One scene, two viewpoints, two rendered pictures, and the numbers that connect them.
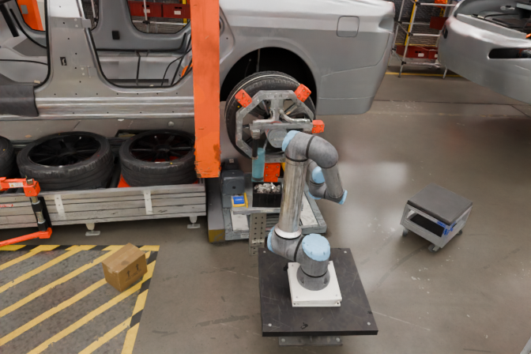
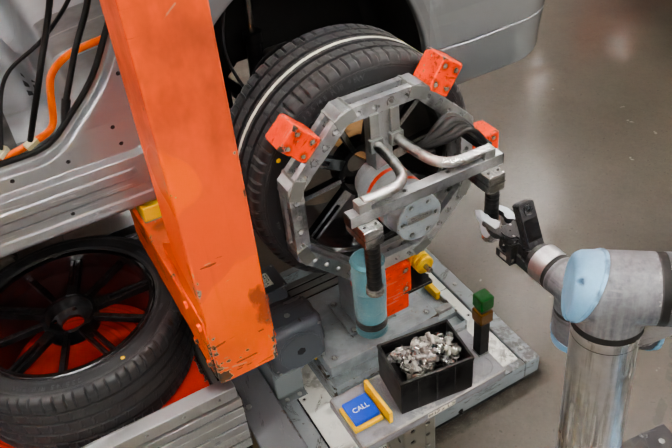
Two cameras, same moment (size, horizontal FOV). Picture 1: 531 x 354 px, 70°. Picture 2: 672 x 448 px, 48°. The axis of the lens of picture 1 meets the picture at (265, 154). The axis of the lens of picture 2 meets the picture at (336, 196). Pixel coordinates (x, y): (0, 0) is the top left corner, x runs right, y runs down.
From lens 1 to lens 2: 1.06 m
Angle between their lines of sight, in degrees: 14
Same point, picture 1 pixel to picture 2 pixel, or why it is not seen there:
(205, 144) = (228, 299)
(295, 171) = (621, 368)
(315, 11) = not seen: outside the picture
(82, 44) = not seen: outside the picture
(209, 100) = (216, 186)
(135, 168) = (28, 410)
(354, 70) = not seen: outside the picture
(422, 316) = not seen: outside the picture
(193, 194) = (213, 415)
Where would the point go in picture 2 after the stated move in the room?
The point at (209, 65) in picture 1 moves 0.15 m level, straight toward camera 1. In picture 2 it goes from (194, 91) to (222, 127)
